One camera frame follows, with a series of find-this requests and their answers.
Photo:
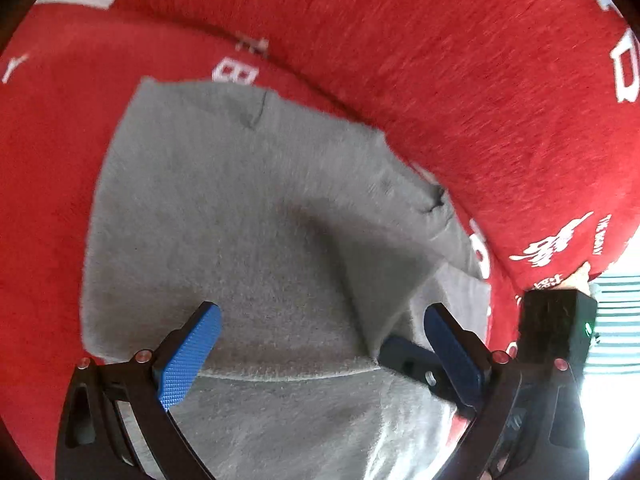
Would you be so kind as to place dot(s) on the grey knitted garment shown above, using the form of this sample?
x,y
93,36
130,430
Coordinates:
x,y
240,210

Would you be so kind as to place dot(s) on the red printed sofa cover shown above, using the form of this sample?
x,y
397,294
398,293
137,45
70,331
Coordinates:
x,y
450,60

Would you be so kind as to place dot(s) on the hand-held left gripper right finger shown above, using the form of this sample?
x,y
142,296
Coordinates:
x,y
452,360

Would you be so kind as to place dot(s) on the person's right hand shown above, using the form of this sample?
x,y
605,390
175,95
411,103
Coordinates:
x,y
575,276

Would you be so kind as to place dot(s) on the green striped cloth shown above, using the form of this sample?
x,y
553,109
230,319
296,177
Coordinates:
x,y
617,310

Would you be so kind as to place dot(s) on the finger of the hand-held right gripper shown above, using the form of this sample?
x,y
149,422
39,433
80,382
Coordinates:
x,y
407,360

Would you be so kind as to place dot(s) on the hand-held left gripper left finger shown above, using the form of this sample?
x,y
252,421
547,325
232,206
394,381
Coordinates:
x,y
190,355

